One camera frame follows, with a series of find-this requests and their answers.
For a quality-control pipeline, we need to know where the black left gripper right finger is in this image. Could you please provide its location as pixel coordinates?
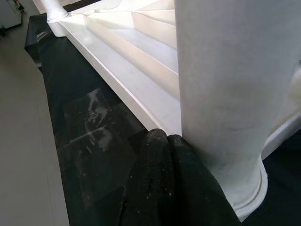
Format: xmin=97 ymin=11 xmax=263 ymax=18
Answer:
xmin=168 ymin=134 xmax=243 ymax=226

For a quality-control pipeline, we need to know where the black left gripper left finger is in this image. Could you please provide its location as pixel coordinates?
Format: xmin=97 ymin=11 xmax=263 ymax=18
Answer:
xmin=122 ymin=128 xmax=176 ymax=226

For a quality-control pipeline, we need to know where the white plastic table leg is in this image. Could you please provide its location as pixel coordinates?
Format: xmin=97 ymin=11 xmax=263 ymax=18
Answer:
xmin=41 ymin=0 xmax=71 ymax=24
xmin=175 ymin=0 xmax=301 ymax=205

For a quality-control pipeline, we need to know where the white plastic children table top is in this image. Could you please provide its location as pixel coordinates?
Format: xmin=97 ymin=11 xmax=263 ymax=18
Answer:
xmin=32 ymin=0 xmax=301 ymax=223

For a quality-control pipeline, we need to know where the clear tape patch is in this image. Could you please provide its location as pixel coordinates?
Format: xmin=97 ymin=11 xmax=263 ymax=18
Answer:
xmin=56 ymin=87 xmax=142 ymax=210

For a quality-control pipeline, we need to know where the white appliance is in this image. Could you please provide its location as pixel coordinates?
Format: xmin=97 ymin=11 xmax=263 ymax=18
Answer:
xmin=0 ymin=0 xmax=24 ymax=28

